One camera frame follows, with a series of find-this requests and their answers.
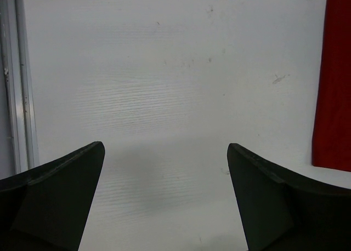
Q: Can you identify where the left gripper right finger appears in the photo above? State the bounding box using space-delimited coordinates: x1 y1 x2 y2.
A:
227 143 350 250

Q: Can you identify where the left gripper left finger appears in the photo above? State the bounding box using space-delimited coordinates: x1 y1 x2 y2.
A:
1 141 105 250

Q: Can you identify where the red t shirt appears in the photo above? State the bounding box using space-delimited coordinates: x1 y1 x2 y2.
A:
312 0 350 172

